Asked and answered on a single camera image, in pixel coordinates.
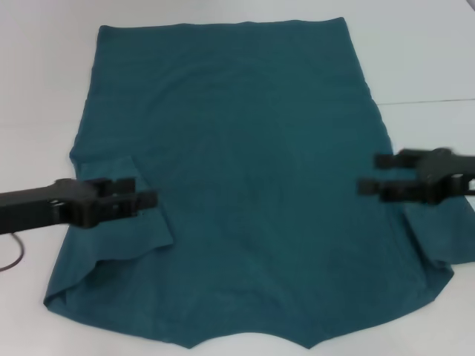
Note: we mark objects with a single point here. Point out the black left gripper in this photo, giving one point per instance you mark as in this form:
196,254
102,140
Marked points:
55,204

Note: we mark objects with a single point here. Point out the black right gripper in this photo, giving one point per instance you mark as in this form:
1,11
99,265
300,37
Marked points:
445,174

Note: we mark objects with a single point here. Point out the teal blue shirt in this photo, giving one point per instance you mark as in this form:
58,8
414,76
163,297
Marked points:
241,148

